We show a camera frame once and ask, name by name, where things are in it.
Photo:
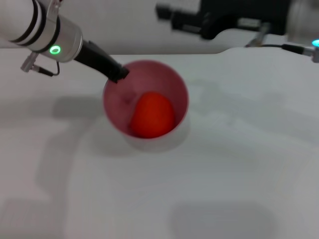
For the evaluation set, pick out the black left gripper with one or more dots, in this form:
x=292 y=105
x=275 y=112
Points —
x=97 y=59

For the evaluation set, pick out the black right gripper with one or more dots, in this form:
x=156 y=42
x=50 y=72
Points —
x=224 y=12

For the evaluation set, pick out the pink plastic bowl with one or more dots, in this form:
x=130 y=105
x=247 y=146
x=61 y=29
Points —
x=119 y=94

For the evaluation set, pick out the soft orange toy fruit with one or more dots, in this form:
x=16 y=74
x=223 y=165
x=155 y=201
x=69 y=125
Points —
x=153 y=115

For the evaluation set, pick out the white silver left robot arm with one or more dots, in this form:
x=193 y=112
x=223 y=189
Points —
x=37 y=25

